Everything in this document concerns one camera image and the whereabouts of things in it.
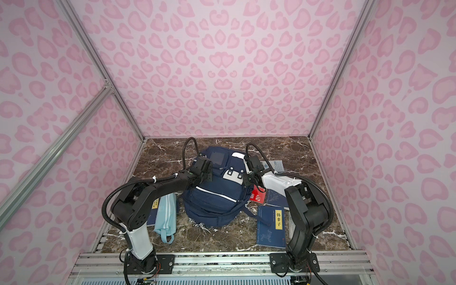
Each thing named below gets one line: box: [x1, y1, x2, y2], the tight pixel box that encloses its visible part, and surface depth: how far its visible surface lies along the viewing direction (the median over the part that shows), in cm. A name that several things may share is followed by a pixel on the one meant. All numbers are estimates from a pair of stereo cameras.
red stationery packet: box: [249, 184, 267, 204], surface depth 94 cm
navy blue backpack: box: [182, 146, 271, 227], surface depth 90 cm
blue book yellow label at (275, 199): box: [264, 188, 290, 210], surface depth 93 cm
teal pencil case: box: [153, 192, 177, 245], surface depth 82 cm
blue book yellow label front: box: [256, 205, 286, 249], surface depth 83 cm
